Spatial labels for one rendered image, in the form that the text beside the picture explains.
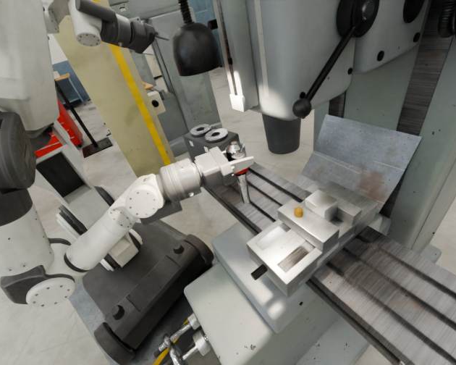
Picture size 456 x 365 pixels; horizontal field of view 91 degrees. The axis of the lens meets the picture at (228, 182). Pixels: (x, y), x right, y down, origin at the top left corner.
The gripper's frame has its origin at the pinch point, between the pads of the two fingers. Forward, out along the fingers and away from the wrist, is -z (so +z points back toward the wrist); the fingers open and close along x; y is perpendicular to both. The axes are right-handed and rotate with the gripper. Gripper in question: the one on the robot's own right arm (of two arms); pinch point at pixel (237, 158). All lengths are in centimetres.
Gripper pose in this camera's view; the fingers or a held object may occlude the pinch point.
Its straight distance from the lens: 55.0
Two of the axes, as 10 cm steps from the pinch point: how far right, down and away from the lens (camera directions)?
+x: -3.4, -5.3, 7.8
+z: -9.2, 3.6, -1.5
